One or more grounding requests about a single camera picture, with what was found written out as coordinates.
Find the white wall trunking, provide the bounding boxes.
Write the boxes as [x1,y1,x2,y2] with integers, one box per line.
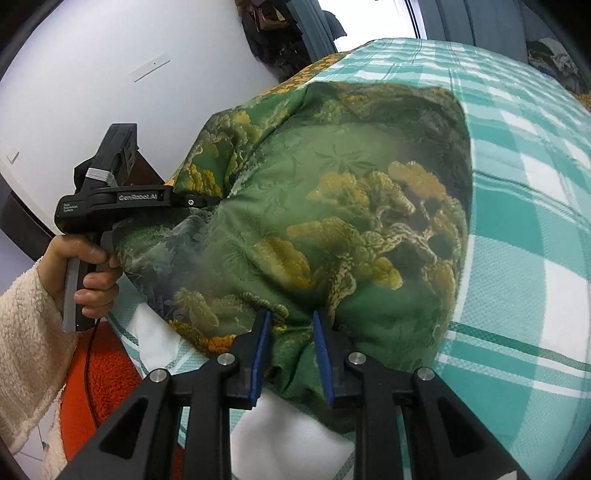
[133,59,171,83]

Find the orange floral blanket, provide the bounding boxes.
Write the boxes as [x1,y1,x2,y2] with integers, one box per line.
[276,50,591,115]

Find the person's left forearm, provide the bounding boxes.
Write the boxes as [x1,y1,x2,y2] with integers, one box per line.
[0,257,83,477]

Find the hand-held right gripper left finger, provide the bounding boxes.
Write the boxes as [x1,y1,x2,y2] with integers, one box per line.
[55,308,273,480]

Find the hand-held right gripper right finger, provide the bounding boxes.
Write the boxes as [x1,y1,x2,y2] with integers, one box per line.
[312,310,532,480]

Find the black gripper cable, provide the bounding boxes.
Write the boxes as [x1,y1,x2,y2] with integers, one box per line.
[87,318,110,432]

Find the brown hanging clothes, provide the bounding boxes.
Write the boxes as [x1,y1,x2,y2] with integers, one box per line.
[235,0,315,89]

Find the orange fleece cloth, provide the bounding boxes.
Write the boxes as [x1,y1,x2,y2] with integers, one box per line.
[59,318,185,472]

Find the dark hanging jacket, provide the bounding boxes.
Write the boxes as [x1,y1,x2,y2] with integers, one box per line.
[322,10,348,40]

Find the wide blue curtain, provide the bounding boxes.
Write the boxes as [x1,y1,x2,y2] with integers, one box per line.
[427,0,532,49]

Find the person's left hand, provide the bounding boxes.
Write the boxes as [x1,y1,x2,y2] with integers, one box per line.
[45,233,123,320]

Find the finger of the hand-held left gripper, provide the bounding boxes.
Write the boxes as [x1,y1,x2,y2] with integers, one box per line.
[173,194,225,209]

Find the narrow blue curtain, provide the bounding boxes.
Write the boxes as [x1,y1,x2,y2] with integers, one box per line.
[295,0,340,52]

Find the pile of clothes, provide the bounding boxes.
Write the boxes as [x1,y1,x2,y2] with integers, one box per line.
[526,38,581,96]

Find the teal white checked bedsheet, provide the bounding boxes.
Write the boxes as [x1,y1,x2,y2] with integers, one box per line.
[108,37,591,480]

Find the green floral padded jacket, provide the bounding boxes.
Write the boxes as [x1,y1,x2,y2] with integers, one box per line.
[113,80,475,435]

